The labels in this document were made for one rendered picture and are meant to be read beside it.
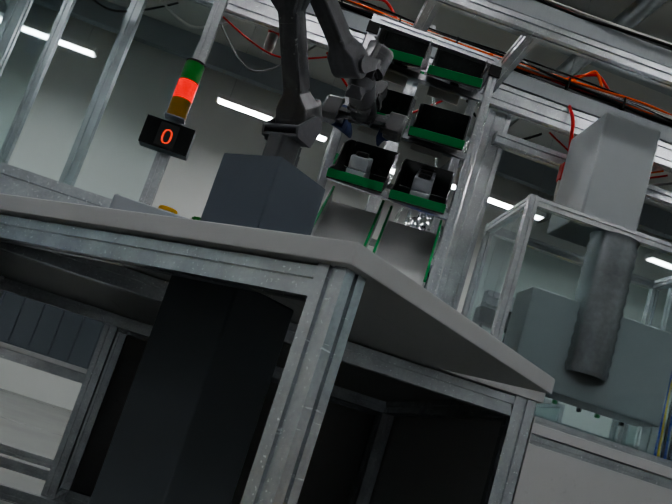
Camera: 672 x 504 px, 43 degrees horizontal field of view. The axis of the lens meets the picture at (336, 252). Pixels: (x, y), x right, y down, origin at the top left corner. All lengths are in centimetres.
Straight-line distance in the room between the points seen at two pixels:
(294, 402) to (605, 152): 211
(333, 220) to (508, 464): 69
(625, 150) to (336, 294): 208
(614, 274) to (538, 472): 67
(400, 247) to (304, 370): 104
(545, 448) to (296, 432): 164
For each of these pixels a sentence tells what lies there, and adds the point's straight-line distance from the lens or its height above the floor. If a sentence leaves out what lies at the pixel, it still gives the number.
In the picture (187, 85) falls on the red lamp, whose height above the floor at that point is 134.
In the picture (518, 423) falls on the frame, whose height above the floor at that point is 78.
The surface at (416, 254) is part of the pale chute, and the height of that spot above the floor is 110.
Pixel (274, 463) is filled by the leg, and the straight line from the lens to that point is 101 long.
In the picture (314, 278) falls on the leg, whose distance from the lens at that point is 104.
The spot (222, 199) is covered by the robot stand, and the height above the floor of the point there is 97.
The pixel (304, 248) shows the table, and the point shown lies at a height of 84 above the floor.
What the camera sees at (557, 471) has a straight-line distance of 258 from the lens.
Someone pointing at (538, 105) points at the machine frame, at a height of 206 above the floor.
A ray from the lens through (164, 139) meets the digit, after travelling 211.
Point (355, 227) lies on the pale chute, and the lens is 201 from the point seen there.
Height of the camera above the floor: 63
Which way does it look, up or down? 12 degrees up
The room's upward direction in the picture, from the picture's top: 18 degrees clockwise
